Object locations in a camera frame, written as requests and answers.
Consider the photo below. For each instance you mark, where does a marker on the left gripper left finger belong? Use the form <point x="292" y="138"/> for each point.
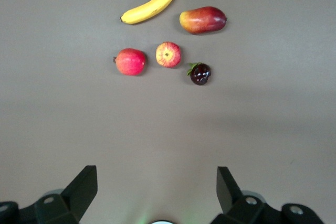
<point x="65" y="208"/>

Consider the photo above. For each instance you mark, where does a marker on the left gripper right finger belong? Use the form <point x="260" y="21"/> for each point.
<point x="244" y="211"/>

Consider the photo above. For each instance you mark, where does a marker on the small red yellow apple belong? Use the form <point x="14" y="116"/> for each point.
<point x="168" y="54"/>

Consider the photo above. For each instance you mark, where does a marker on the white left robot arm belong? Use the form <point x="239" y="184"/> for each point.
<point x="165" y="222"/>

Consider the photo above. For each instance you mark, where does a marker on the brown table cover mat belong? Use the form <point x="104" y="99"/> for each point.
<point x="78" y="116"/>

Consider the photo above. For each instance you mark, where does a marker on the round red pomegranate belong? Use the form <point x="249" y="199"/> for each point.
<point x="130" y="62"/>

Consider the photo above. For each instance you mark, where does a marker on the red yellow mango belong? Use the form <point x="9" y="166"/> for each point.
<point x="203" y="20"/>

